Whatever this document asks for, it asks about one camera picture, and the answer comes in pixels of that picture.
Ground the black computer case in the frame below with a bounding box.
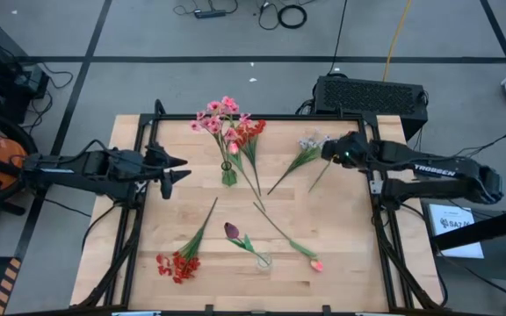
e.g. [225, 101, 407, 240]
[313, 75, 430, 141]

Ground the yellow cable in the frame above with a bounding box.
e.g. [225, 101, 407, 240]
[382, 0, 413, 83]

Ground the white flower bunch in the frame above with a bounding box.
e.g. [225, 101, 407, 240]
[266, 128, 332, 196]

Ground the long black floor cable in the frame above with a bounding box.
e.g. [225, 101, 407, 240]
[327, 0, 349, 75]

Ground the clear glass vase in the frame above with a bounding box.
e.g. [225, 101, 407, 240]
[255, 252, 274, 271]

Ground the black power strip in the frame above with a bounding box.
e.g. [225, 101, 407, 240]
[193, 9, 228, 20]

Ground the black metal beam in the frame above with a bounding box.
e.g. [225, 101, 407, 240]
[430, 214, 506, 267]

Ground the white paper sign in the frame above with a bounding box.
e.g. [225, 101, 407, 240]
[427, 203, 486, 260]

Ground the black aluminium table frame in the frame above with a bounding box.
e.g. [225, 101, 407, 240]
[75, 98, 447, 311]

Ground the pink flower bunch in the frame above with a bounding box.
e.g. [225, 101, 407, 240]
[190, 95, 254, 170]

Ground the pink tulip with long stem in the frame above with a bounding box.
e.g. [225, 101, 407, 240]
[252, 201, 324, 274]

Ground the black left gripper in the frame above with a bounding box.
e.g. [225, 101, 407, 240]
[138, 144, 192, 201]

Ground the coiled black cable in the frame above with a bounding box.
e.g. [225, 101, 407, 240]
[277, 4, 308, 30]

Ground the green stem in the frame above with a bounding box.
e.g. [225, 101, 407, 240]
[228, 140, 266, 212]

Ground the red flower bunch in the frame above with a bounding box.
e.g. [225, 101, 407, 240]
[234, 118, 267, 198]
[155, 197, 219, 285]

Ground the green glass vase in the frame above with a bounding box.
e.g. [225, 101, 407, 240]
[220, 160, 239, 188]

